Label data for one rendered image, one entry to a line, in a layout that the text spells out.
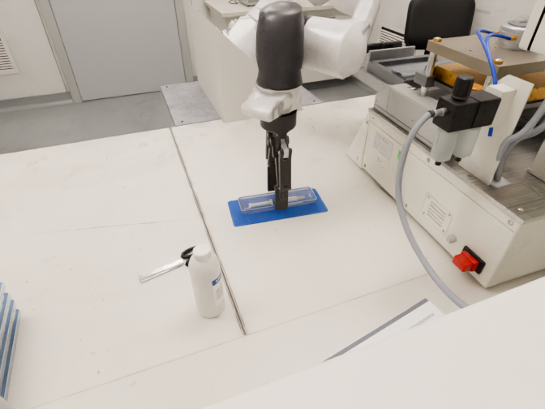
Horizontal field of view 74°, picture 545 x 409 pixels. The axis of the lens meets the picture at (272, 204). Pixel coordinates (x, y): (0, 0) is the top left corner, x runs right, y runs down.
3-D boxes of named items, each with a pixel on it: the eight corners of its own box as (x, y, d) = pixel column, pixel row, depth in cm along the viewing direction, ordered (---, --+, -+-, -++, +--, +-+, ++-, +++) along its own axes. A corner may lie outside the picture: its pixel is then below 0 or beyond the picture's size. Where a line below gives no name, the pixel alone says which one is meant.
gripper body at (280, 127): (302, 114, 70) (300, 156, 76) (290, 97, 77) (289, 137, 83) (264, 118, 69) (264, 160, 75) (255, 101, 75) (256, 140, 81)
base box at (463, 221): (611, 250, 77) (665, 182, 66) (467, 298, 67) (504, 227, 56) (440, 137, 116) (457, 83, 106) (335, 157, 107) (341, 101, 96)
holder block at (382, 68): (467, 81, 94) (471, 71, 92) (401, 91, 89) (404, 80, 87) (426, 62, 106) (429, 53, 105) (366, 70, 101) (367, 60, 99)
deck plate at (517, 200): (669, 183, 66) (672, 178, 65) (521, 225, 57) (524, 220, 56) (478, 93, 100) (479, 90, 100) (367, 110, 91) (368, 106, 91)
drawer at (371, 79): (470, 97, 95) (481, 67, 90) (399, 109, 89) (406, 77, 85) (403, 64, 117) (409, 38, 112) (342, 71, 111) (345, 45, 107)
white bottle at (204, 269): (198, 321, 63) (185, 264, 54) (196, 298, 67) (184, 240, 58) (226, 316, 64) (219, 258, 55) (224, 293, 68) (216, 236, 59)
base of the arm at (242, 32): (213, 26, 136) (238, -6, 133) (251, 61, 147) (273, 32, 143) (223, 34, 118) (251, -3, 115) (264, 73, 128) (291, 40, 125)
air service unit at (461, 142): (492, 160, 62) (529, 73, 53) (421, 175, 59) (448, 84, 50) (469, 146, 66) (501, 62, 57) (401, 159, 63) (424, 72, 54)
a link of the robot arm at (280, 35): (330, 66, 77) (288, 58, 81) (337, -7, 68) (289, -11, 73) (288, 94, 65) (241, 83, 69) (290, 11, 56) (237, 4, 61)
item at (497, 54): (621, 111, 67) (669, 36, 59) (489, 137, 59) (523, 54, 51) (513, 71, 85) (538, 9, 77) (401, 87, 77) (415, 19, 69)
